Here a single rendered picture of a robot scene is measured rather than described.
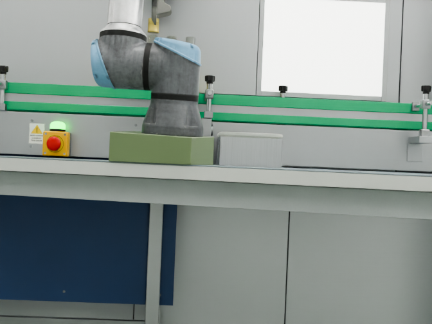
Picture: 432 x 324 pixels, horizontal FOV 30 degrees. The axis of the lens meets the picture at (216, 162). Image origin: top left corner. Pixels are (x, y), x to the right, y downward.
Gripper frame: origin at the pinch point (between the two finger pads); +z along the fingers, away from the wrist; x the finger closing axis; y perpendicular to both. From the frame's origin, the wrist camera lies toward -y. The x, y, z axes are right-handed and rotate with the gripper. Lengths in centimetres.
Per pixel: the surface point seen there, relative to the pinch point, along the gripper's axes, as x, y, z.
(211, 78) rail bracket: -15.9, 18.6, 18.5
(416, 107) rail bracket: -6, 82, 23
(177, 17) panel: 12.3, 7.1, -3.9
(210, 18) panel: 12.4, 17.8, -4.0
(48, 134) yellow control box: -23, -27, 37
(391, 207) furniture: -73, 59, 51
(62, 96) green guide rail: -13.6, -24.9, 25.5
